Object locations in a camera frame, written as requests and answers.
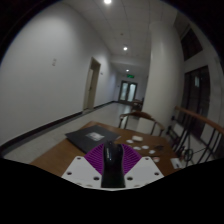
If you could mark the wooden side door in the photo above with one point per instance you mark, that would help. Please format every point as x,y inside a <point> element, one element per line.
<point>90,85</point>

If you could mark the round ceiling light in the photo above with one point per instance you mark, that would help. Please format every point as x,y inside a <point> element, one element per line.
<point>107,1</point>
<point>125,48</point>
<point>127,70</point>

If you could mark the wooden railing with black bars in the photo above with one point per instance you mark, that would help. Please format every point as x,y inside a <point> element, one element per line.
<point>200,133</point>

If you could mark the flat white box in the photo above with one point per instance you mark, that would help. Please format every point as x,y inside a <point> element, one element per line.
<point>137,137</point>

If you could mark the black closed laptop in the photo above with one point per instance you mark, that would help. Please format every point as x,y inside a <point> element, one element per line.
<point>90,137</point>

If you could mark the small white piece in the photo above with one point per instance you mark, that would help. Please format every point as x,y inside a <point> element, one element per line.
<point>129,141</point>
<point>137,148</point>
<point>156,159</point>
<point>145,147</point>
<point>152,151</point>

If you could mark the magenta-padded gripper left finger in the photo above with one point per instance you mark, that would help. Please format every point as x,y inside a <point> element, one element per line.
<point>85,170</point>

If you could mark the double glass door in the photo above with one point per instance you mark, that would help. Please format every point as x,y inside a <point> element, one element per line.
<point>128,91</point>

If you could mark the dark wooden chair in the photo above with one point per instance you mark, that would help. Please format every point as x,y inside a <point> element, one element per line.
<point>137,104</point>

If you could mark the green exit sign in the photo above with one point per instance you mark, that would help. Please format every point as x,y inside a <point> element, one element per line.
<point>130,76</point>

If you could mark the dark glass window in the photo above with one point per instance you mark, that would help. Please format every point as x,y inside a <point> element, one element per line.
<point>196,96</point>

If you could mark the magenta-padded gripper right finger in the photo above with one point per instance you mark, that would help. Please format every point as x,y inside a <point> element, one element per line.
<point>143,170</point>

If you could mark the black computer mouse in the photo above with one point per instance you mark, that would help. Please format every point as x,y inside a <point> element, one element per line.
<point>112,163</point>

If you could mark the dark transom window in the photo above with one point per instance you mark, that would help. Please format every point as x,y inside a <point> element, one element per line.
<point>191,43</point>

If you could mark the white card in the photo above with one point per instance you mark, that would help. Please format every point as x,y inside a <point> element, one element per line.
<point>176,163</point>

